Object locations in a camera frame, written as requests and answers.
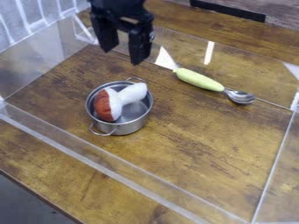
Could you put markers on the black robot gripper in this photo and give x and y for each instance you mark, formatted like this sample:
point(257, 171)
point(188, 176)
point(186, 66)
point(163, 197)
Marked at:
point(124, 15)

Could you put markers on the red and white plush mushroom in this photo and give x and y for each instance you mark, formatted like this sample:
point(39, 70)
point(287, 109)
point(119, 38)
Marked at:
point(110, 101)

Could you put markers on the small silver metal pot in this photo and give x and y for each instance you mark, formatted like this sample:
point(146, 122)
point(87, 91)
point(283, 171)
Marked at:
point(134, 115)

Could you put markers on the black bar at back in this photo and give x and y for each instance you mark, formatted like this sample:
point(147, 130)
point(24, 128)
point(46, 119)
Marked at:
point(228, 10)

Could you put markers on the clear acrylic enclosure wall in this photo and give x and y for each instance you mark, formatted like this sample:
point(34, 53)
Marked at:
point(208, 162)

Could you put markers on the green handled metal spoon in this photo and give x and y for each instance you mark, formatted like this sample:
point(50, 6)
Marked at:
point(202, 81)

